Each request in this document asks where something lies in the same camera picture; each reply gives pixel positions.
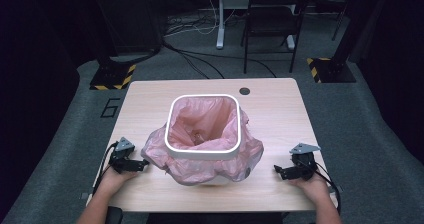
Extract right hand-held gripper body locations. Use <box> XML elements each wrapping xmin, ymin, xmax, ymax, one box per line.
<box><xmin>288</xmin><ymin>142</ymin><xmax>322</xmax><ymax>182</ymax></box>

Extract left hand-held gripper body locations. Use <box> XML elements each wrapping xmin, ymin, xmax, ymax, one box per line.
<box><xmin>109</xmin><ymin>136</ymin><xmax>136</xmax><ymax>175</ymax></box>

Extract pink plastic trash bag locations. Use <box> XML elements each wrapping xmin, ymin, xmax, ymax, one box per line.
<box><xmin>140</xmin><ymin>96</ymin><xmax>265</xmax><ymax>187</ymax></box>

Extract white bin rim ring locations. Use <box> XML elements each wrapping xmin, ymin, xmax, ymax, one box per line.
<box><xmin>164</xmin><ymin>93</ymin><xmax>242</xmax><ymax>161</ymax></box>

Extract white trash bin with face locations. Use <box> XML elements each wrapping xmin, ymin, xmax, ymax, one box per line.
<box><xmin>181</xmin><ymin>179</ymin><xmax>234</xmax><ymax>187</ymax></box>

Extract person's left hand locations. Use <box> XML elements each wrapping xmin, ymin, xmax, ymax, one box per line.
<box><xmin>99</xmin><ymin>166</ymin><xmax>139</xmax><ymax>199</ymax></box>

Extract person's right hand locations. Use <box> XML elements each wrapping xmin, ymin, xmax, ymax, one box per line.
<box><xmin>287</xmin><ymin>174</ymin><xmax>332</xmax><ymax>206</ymax></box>

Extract black tape floor marking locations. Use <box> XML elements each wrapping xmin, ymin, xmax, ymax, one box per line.
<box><xmin>100</xmin><ymin>97</ymin><xmax>121</xmax><ymax>119</ymax></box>

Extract black office chair armrest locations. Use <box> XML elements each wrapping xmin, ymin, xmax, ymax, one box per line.
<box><xmin>104</xmin><ymin>206</ymin><xmax>124</xmax><ymax>224</ymax></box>

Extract black stand with striped base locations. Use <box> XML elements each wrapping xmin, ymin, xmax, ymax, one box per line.
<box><xmin>306</xmin><ymin>0</ymin><xmax>371</xmax><ymax>84</ymax></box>
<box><xmin>89</xmin><ymin>47</ymin><xmax>138</xmax><ymax>91</ymax></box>

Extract person's black clothing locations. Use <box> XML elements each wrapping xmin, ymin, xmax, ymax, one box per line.
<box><xmin>145</xmin><ymin>212</ymin><xmax>285</xmax><ymax>224</ymax></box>

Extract black curtain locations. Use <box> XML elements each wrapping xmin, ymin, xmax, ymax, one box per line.
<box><xmin>0</xmin><ymin>0</ymin><xmax>98</xmax><ymax>217</ymax></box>
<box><xmin>353</xmin><ymin>0</ymin><xmax>424</xmax><ymax>165</ymax></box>

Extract black panel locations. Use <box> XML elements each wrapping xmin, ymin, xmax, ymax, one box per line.
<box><xmin>89</xmin><ymin>0</ymin><xmax>164</xmax><ymax>57</ymax></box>

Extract black folding chair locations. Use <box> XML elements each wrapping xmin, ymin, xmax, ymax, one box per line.
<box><xmin>240</xmin><ymin>0</ymin><xmax>315</xmax><ymax>74</ymax></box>

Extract left hand-held gripper black cable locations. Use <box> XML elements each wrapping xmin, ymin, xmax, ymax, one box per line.
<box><xmin>92</xmin><ymin>141</ymin><xmax>120</xmax><ymax>196</ymax></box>

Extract hand-held gripper black cable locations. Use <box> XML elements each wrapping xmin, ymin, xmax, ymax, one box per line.
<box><xmin>92</xmin><ymin>141</ymin><xmax>120</xmax><ymax>196</ymax></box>
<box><xmin>299</xmin><ymin>159</ymin><xmax>343</xmax><ymax>216</ymax></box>

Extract right hand-held gripper black cable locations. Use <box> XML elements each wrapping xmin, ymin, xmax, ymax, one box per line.
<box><xmin>299</xmin><ymin>159</ymin><xmax>343</xmax><ymax>216</ymax></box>

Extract black floor cables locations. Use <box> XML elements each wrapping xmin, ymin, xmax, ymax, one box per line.
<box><xmin>161</xmin><ymin>39</ymin><xmax>278</xmax><ymax>80</ymax></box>

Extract white floor cables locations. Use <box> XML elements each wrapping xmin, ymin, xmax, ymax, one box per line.
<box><xmin>164</xmin><ymin>0</ymin><xmax>235</xmax><ymax>38</ymax></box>

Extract white desk frame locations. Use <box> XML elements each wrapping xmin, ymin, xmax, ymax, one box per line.
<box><xmin>199</xmin><ymin>0</ymin><xmax>298</xmax><ymax>51</ymax></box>

